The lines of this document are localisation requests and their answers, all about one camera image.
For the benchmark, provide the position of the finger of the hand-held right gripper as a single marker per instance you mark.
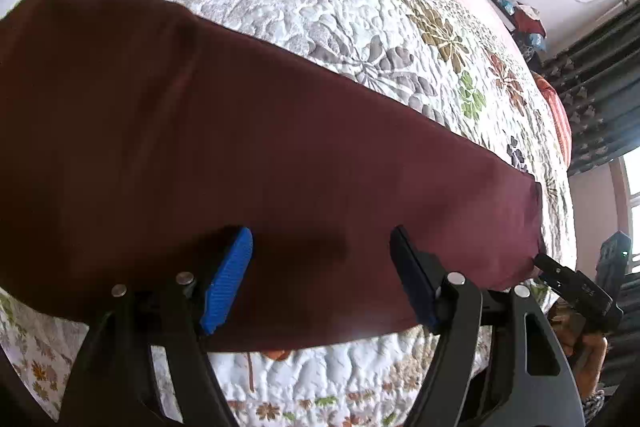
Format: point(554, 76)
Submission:
point(549, 266)

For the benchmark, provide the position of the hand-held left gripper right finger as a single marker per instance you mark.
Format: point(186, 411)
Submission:
point(416, 289)

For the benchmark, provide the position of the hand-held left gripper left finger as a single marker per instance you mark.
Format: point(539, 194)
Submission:
point(227, 282)

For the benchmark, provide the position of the maroon pants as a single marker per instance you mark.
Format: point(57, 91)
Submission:
point(250, 132)

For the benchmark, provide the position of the person's right hand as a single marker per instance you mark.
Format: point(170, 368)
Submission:
point(592, 352)

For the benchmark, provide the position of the window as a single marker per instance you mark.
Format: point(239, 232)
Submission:
point(632, 187)

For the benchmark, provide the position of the orange striped pillow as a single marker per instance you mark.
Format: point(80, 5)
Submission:
point(557, 112)

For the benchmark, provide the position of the dark patterned curtain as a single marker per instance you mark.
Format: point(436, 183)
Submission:
point(600, 97)

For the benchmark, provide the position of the blue plastic bag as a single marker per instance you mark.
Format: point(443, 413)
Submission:
point(535, 40)

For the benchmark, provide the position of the red cloth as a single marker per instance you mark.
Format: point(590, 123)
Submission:
point(530, 21)

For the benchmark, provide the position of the floral quilted bedspread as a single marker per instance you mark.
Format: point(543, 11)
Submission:
point(300, 7)

